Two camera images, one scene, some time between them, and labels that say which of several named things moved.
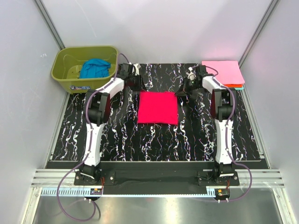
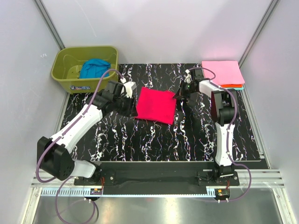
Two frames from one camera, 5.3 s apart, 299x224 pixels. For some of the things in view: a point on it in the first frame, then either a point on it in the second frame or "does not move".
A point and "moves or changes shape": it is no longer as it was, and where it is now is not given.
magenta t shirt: [158, 107] moves or changes shape
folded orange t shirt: [234, 85] does not move
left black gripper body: [136, 82] → [124, 106]
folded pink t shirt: [229, 72] does not move
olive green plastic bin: [80, 69] does not move
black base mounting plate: [157, 173] does not move
